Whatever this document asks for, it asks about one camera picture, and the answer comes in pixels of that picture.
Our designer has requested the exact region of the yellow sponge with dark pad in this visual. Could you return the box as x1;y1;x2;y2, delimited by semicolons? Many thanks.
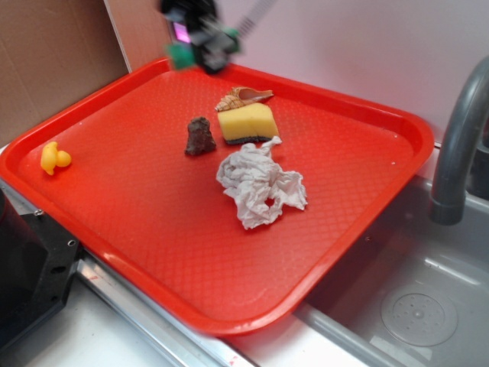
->
217;103;280;145

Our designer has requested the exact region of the brown cardboard panel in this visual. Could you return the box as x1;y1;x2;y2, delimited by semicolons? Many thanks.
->
1;1;128;145

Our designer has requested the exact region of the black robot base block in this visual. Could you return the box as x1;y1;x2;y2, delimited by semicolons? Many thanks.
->
1;193;80;351

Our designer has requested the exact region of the crumpled white paper towel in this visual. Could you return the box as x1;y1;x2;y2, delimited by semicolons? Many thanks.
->
216;136;308;230

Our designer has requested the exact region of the grey toy sink basin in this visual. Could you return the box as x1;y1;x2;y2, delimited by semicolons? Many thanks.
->
296;178;488;366

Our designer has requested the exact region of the brown rock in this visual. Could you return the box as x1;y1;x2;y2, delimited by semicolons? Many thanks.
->
184;116;216;156

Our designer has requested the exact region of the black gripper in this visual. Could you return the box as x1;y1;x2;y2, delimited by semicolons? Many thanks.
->
160;0;239;74

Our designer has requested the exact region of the black coiled cable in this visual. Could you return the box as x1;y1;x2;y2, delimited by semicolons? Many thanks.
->
235;0;277;38

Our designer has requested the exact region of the green rectangular block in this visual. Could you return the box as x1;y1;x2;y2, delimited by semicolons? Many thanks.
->
167;28;240;75

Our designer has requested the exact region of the yellow rubber duck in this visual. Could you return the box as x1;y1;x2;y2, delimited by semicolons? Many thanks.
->
40;141;72;176

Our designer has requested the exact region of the spiral seashell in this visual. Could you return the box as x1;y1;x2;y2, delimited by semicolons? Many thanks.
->
215;86;274;112

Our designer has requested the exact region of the grey faucet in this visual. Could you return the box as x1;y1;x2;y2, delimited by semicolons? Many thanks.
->
429;57;488;226

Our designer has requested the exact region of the red plastic tray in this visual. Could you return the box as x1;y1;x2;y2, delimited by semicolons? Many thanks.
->
1;59;434;336

